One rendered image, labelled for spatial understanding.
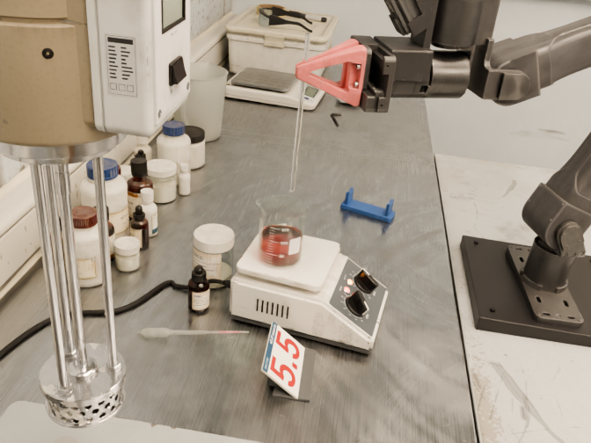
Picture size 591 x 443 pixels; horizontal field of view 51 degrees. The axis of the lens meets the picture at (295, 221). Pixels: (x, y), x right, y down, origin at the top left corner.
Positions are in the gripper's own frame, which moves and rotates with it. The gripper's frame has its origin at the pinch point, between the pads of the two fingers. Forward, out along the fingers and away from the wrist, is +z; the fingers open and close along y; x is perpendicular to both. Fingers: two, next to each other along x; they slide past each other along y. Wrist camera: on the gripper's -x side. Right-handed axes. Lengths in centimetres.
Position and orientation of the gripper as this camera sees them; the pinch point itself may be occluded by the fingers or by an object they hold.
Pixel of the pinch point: (302, 71)
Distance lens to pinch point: 72.9
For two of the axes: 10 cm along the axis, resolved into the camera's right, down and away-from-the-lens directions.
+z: -9.8, 0.3, -2.1
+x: -0.8, 8.7, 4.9
